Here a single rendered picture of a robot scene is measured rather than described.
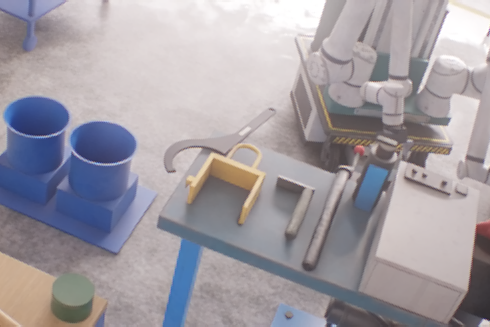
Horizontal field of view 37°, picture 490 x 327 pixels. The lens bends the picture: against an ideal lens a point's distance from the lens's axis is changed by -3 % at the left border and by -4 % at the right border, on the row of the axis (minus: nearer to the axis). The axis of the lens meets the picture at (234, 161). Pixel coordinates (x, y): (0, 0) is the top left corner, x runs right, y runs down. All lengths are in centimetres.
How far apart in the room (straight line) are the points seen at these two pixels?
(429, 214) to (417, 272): 22
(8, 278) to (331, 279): 78
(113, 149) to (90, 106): 69
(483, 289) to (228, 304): 131
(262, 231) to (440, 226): 45
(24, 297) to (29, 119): 171
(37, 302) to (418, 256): 91
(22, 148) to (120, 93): 101
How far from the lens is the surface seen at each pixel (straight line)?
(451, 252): 189
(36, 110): 343
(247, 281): 325
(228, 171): 201
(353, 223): 204
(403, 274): 181
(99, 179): 315
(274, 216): 197
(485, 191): 248
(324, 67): 344
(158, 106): 407
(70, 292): 177
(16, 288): 186
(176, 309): 239
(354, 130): 372
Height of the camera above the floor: 237
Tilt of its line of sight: 38 degrees down
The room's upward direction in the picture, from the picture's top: 15 degrees clockwise
